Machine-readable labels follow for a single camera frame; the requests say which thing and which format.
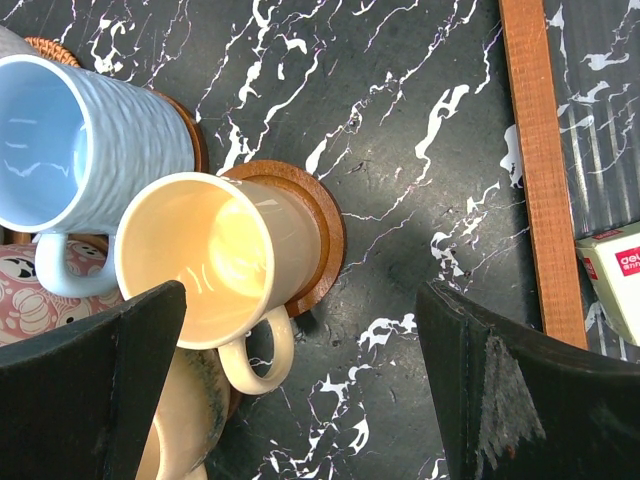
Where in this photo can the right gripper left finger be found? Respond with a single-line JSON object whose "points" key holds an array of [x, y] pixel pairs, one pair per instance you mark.
{"points": [[77, 402]]}

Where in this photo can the silver white mug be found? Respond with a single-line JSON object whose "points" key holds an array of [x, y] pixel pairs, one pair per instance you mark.
{"points": [[12, 44]]}

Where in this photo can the light blue mug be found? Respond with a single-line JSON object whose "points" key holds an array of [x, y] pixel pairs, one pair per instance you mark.
{"points": [[76, 148]]}

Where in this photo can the ringed wooden coaster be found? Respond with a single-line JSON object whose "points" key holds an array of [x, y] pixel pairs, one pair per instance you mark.
{"points": [[319, 203], [200, 148]]}

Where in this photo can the orange wooden shelf rack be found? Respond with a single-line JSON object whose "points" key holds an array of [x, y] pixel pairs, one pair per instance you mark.
{"points": [[544, 174]]}

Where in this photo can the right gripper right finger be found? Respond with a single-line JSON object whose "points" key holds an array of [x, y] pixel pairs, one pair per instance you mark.
{"points": [[514, 403]]}

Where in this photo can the maroon tall mug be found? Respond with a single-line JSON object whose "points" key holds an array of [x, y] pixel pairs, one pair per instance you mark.
{"points": [[27, 309]]}

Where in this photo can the red white small box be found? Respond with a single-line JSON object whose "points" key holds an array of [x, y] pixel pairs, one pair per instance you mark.
{"points": [[611, 261]]}

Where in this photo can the gold brown mug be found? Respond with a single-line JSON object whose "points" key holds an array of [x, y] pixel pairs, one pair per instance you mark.
{"points": [[189, 419]]}

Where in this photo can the cream yellow mug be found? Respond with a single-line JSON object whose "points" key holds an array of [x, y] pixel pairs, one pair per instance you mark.
{"points": [[241, 250]]}

